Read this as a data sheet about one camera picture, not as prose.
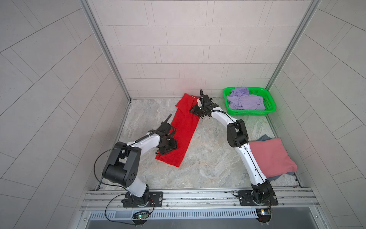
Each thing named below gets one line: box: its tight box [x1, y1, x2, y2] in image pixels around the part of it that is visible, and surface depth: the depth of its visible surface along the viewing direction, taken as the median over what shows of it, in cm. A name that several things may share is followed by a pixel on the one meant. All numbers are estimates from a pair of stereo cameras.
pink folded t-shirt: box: [248, 138, 298, 179], surface depth 83 cm
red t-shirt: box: [155, 93, 201, 168], surface depth 104 cm
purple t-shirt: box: [226, 86, 266, 111], surface depth 111 cm
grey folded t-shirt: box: [256, 134, 295, 182], surface depth 80 cm
